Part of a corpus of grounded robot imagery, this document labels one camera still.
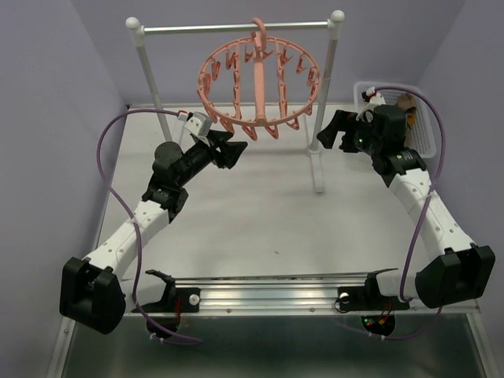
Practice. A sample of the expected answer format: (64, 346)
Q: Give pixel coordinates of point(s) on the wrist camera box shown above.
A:
(199, 125)
(372, 98)

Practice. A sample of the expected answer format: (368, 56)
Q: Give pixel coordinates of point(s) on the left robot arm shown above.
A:
(91, 293)

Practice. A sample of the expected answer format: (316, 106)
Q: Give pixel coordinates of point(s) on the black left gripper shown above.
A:
(233, 150)

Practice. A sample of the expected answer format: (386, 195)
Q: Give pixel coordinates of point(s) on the white drying rack stand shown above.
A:
(333, 25)

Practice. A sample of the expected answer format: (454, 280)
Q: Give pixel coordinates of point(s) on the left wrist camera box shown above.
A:
(199, 125)

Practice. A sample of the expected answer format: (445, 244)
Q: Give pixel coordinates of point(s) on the aluminium mounting rail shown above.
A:
(261, 296)

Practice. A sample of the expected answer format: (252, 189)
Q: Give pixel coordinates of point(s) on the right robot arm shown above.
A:
(458, 269)

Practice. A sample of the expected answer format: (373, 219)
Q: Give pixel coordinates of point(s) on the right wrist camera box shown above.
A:
(372, 98)

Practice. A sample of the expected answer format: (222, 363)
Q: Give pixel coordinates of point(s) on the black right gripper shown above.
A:
(342, 121)

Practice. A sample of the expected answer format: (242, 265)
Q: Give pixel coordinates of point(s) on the white plastic basket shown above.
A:
(421, 137)

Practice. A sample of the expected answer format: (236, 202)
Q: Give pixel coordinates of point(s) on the beige sock in basket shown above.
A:
(407, 103)

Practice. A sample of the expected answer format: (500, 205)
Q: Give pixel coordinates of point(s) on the pink round clip hanger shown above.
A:
(257, 49)

